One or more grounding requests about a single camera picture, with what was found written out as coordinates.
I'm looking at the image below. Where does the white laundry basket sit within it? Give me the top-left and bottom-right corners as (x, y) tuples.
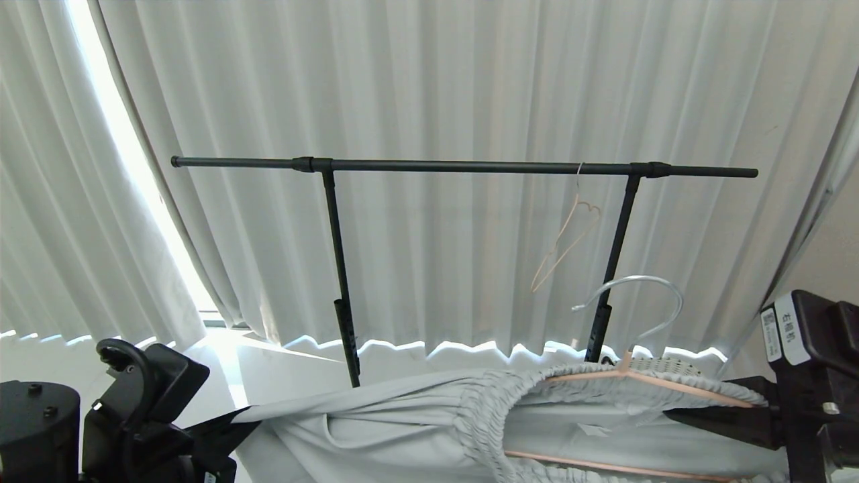
(601, 356), (709, 378)

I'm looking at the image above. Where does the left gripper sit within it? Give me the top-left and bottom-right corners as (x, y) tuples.
(81, 406), (262, 483)

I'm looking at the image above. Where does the white curtain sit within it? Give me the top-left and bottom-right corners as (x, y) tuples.
(91, 0), (859, 363)
(0, 0), (207, 350)

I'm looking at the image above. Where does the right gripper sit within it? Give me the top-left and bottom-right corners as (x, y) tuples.
(664, 376), (859, 483)

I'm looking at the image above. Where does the black clothes rack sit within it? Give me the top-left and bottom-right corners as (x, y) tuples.
(170, 156), (759, 390)

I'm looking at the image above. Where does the pink clothes hanger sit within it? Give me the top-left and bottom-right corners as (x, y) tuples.
(503, 275), (762, 483)
(530, 162), (603, 293)

